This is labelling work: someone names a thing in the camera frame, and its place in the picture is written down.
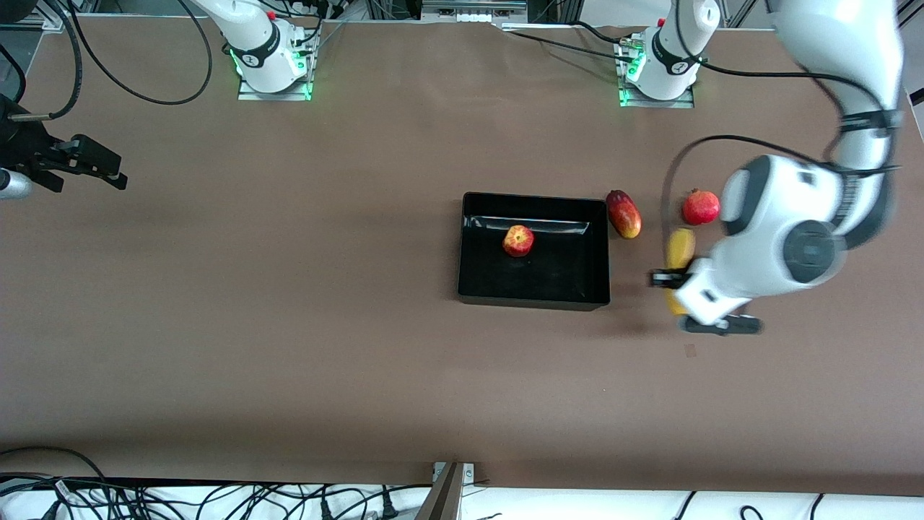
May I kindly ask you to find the yellow banana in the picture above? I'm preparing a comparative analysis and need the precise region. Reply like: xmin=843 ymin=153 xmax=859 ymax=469
xmin=664 ymin=227 xmax=698 ymax=319

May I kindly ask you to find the red yellow apple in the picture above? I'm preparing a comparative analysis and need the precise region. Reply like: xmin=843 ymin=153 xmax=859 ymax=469
xmin=502 ymin=225 xmax=536 ymax=258

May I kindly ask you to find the black rectangular box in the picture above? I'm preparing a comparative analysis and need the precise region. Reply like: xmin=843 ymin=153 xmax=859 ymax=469
xmin=457 ymin=191 xmax=611 ymax=312

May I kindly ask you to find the red yellow mango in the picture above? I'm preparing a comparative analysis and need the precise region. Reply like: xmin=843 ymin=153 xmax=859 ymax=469
xmin=605 ymin=189 xmax=642 ymax=240

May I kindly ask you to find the red pomegranate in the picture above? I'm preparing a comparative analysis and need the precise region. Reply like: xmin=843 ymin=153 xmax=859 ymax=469
xmin=682 ymin=188 xmax=722 ymax=226

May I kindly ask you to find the white bench surface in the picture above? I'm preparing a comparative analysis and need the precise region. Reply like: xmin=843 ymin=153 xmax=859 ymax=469
xmin=0 ymin=478 xmax=924 ymax=520

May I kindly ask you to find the white power strip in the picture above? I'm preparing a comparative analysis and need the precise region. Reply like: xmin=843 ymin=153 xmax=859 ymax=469
xmin=421 ymin=0 xmax=529 ymax=25

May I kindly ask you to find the thin black edge cable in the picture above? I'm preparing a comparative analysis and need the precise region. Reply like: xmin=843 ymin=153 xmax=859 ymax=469
xmin=0 ymin=43 xmax=27 ymax=102

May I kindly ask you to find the black looping right arm cable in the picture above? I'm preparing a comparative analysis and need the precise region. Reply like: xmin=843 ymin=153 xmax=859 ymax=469
xmin=64 ymin=0 xmax=215 ymax=106

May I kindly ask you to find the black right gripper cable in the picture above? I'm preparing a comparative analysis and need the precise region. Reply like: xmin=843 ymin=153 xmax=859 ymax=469
xmin=9 ymin=0 xmax=84 ymax=121

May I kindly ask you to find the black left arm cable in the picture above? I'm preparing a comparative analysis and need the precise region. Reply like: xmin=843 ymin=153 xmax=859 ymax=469
xmin=661 ymin=61 xmax=903 ymax=225

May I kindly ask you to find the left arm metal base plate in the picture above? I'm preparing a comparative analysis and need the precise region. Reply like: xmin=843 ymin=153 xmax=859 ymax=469
xmin=616 ymin=36 xmax=696 ymax=109

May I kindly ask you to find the long black table cable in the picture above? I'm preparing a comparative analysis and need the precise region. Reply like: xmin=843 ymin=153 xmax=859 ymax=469
xmin=503 ymin=27 xmax=629 ymax=66

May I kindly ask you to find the short black table cable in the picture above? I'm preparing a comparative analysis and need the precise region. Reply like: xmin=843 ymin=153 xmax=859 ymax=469
xmin=570 ymin=20 xmax=636 ymax=46

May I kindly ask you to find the black arcing floor cable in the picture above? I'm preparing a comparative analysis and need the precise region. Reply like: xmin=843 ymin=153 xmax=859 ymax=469
xmin=0 ymin=446 xmax=108 ymax=481

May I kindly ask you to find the grey metal post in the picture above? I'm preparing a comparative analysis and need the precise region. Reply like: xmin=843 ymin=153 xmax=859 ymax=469
xmin=415 ymin=462 xmax=466 ymax=520

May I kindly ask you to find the aluminium frame profile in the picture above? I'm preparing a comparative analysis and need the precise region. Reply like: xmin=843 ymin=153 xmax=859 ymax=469
xmin=868 ymin=0 xmax=924 ymax=50

